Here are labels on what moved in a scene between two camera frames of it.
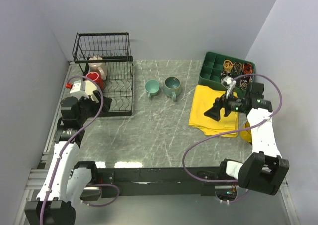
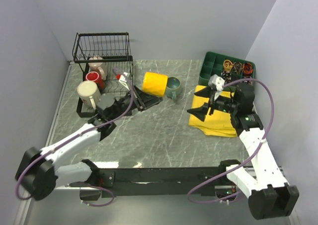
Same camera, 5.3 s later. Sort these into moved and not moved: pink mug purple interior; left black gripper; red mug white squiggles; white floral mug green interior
Moved: left black gripper
Not moved: white floral mug green interior; red mug white squiggles; pink mug purple interior
